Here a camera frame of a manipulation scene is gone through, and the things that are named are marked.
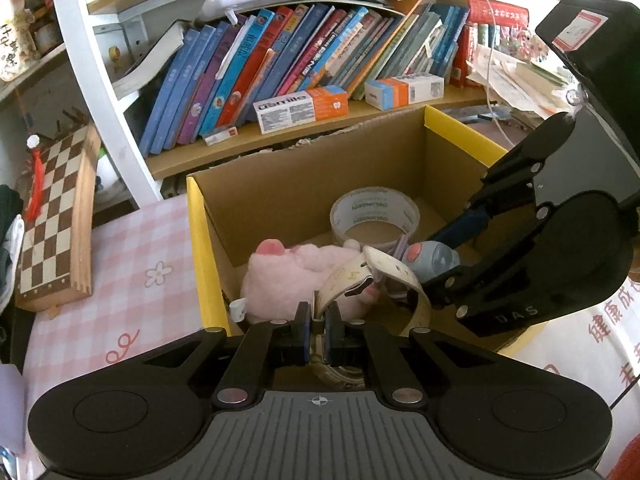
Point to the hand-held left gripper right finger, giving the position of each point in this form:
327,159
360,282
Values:
330,336

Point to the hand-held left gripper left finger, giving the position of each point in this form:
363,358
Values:
303,334

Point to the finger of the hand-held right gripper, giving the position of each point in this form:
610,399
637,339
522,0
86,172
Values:
450,286
467,225

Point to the grey plastic toy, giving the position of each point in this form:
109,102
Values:
431,257

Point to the cardboard box with yellow rim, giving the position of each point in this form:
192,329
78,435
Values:
280,200

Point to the pink plush pig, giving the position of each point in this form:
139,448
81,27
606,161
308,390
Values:
285,275

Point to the white bag with red print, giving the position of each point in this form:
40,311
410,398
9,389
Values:
595,350

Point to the clear packing tape roll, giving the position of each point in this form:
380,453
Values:
350,212

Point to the short orange white carton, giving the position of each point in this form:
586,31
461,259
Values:
405,89

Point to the pile of loose papers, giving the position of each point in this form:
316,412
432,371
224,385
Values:
515,80

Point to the long orange white carton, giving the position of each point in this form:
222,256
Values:
295,109

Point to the red book set box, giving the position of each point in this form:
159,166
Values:
497,12

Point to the small red white box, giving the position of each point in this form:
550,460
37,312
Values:
221,135

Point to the row of colourful books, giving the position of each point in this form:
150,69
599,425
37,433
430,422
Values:
280,60

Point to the wooden folding chess board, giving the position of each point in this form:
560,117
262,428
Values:
55,210

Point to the thick white open book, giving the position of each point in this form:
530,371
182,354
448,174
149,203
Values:
150,65

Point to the red tassel ornament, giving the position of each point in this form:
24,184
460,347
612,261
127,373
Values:
34,180

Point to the white wooden bookshelf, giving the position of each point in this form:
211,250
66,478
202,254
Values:
95,75

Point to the lucky cat figurine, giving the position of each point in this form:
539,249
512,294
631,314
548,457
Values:
14,35

